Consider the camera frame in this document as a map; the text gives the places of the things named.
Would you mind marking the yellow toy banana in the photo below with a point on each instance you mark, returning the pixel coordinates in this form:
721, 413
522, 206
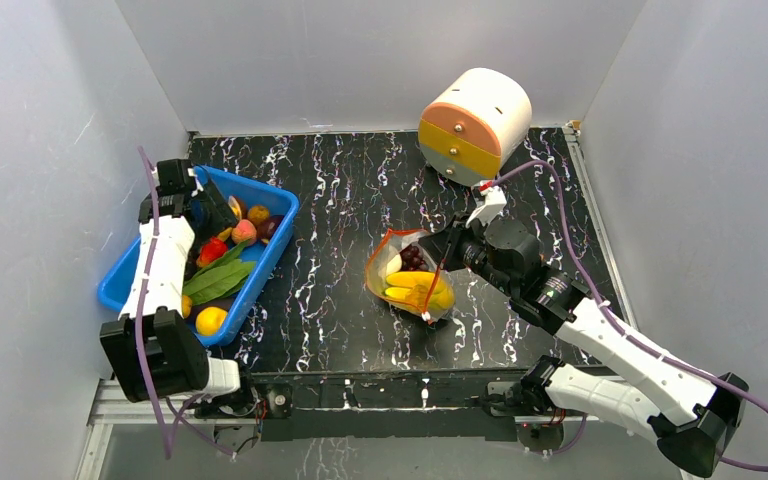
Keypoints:
420, 291

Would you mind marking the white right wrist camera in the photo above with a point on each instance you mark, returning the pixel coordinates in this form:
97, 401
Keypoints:
490, 202

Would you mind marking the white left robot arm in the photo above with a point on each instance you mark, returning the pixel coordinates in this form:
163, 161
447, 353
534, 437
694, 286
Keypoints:
151, 349

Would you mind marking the yellow orange toy fruit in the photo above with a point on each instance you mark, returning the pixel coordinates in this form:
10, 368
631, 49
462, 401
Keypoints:
210, 320

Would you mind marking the brown toy mushroom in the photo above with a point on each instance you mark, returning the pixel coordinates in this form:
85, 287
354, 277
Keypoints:
238, 207

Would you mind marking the white toy garlic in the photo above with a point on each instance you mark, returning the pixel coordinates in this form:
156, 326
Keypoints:
394, 265

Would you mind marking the blue plastic bin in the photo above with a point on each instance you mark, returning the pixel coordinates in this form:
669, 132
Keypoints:
271, 209

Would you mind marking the orange toy citrus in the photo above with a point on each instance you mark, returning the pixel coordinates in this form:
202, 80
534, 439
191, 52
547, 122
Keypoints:
258, 214

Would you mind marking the dark plum toy fruit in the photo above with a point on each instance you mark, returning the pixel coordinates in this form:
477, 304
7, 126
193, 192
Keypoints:
267, 229

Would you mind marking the green toy vegetable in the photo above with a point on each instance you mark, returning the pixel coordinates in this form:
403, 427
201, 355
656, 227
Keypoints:
223, 277

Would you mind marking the peach toy fruit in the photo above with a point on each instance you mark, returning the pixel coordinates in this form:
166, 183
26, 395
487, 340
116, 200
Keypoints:
244, 233

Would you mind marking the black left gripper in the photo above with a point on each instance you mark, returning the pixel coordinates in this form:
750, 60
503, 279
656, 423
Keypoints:
222, 217

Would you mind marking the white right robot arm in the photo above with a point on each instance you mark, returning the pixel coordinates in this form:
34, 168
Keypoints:
691, 420

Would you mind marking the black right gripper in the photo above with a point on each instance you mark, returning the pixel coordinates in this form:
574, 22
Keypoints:
450, 242

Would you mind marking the round drawer cabinet toy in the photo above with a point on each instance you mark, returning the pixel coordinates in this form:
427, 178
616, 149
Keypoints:
472, 128

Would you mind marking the clear zip bag orange zipper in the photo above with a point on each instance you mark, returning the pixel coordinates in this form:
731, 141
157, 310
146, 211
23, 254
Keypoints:
391, 244

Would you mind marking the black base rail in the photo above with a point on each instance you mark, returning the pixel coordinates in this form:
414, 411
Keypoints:
467, 403

